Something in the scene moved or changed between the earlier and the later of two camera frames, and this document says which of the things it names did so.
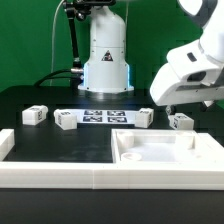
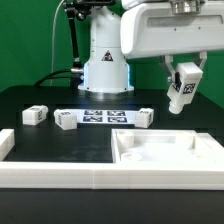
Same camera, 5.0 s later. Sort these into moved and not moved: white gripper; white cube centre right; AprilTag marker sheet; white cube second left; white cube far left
Moved: white gripper
Not moved: white cube second left; white cube centre right; AprilTag marker sheet; white cube far left
